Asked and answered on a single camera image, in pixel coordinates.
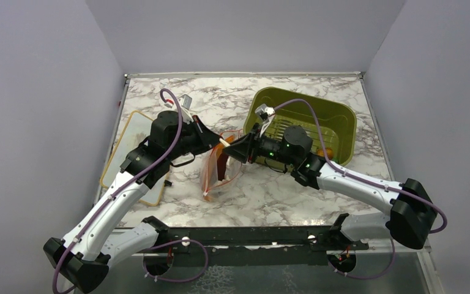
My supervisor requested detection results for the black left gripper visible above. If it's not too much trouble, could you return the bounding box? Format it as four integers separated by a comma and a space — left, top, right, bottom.
167, 115, 225, 161

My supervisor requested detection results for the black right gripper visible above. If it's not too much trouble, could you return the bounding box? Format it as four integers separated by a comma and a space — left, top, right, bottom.
223, 123, 297, 167

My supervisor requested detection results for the clear zip top bag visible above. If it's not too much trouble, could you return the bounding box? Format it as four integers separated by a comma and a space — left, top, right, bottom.
200, 130, 243, 202

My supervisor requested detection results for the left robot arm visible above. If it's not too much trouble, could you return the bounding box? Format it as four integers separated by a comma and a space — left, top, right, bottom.
43, 110, 221, 293

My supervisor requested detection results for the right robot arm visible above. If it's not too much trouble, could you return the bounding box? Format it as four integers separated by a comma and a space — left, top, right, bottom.
223, 124, 438, 249

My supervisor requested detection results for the white cutting board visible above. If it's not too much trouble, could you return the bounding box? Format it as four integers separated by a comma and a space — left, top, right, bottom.
100, 111, 170, 206

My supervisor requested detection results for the olive green plastic bin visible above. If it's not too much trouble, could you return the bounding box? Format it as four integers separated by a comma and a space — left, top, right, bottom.
243, 87, 357, 166

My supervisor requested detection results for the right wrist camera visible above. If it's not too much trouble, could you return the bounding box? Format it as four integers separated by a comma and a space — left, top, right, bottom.
255, 104, 275, 137

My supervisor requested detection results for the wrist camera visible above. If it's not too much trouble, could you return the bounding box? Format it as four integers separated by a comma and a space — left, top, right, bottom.
255, 104, 275, 137
177, 94, 193, 120

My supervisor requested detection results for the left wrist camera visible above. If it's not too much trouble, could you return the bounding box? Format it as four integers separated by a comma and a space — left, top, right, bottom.
177, 94, 193, 120

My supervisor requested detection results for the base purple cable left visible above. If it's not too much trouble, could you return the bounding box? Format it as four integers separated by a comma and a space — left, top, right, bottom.
143, 238, 211, 284

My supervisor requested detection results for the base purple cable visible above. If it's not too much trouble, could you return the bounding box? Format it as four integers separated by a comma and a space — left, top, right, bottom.
327, 239, 397, 282
143, 238, 211, 284

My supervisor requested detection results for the black base frame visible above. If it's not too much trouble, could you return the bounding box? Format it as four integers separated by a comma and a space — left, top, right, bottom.
142, 216, 368, 269

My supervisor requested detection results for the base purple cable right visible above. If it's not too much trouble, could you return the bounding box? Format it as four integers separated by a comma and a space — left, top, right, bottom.
327, 239, 397, 282

